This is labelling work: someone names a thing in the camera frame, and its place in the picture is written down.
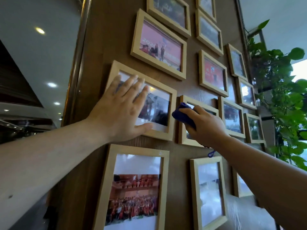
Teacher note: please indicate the person's left middle finger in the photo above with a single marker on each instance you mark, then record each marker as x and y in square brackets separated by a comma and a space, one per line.
[135, 90]

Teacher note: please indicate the round recessed ceiling light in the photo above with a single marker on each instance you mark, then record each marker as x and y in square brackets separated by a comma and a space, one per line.
[39, 30]
[52, 85]
[56, 103]

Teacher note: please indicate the person's left thumb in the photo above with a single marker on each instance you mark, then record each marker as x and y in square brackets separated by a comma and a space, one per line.
[142, 128]

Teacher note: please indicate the blue cleaning cloth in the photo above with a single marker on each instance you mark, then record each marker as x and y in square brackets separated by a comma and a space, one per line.
[182, 116]

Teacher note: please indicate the person's left forearm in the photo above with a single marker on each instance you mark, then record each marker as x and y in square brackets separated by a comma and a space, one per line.
[43, 165]

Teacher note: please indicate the green leafy pothos plant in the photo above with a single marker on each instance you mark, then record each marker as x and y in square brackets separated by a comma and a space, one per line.
[285, 98]

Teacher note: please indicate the pale wooden photo frame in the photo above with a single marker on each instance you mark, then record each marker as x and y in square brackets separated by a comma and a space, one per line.
[159, 105]

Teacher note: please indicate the cluster of wooden picture frames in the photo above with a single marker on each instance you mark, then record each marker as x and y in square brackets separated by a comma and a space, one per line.
[158, 45]

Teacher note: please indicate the person's left hand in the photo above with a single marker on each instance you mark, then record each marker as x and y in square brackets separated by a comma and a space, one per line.
[115, 117]

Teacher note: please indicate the person's left little finger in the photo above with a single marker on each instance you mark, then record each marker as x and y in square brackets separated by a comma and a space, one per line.
[112, 85]

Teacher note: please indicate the person's right thumb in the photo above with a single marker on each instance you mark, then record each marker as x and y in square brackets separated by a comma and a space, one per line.
[190, 131]

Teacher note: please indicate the person's right hand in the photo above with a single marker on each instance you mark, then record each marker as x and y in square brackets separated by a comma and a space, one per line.
[208, 129]

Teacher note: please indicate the person's right forearm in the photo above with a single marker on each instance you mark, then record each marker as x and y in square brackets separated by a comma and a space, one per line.
[268, 179]

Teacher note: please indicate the black metal plant rack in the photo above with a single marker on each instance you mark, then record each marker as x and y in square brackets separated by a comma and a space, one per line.
[262, 38]

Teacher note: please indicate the bronze metal corner trim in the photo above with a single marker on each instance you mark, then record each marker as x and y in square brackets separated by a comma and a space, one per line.
[76, 62]

